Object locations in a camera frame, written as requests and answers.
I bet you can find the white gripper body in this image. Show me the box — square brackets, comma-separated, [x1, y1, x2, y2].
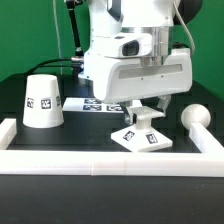
[89, 49, 192, 103]

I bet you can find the white lamp shade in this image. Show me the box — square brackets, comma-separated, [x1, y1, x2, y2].
[23, 74, 64, 128]

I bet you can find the white marker sheet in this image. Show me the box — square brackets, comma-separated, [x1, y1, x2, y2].
[63, 97, 123, 113]

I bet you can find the white lamp base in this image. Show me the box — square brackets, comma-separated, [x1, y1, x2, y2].
[111, 106, 173, 152]

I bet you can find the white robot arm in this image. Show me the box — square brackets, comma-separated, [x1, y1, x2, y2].
[82, 0, 203, 124]

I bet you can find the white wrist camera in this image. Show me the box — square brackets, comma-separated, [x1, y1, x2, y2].
[113, 33, 152, 58]

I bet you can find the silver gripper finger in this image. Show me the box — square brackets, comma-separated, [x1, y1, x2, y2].
[121, 102, 134, 125]
[157, 95, 171, 111]

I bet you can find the black cable bundle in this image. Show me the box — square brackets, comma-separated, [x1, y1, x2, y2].
[31, 57, 85, 75]

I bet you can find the white U-shaped fence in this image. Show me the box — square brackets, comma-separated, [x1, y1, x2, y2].
[0, 118, 224, 177]

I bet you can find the white lamp bulb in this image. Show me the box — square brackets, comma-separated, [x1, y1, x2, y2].
[181, 104, 211, 130]

